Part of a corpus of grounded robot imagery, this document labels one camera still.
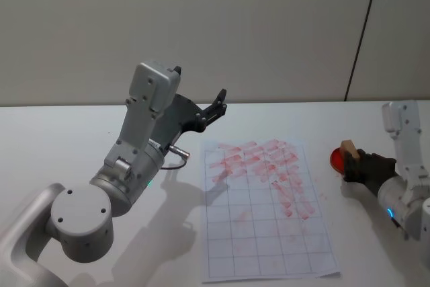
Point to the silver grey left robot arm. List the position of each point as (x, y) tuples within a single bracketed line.
[(80, 213)]

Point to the gridded paper with red stamps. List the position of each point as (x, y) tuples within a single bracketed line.
[(265, 213)]

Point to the wooden stamp block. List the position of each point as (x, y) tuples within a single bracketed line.
[(348, 150)]

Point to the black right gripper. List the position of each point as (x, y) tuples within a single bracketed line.
[(381, 171)]

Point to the round red ink pad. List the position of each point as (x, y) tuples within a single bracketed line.
[(337, 161)]

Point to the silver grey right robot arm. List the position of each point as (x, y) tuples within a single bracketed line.
[(404, 186)]

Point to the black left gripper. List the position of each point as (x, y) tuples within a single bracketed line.
[(178, 115)]

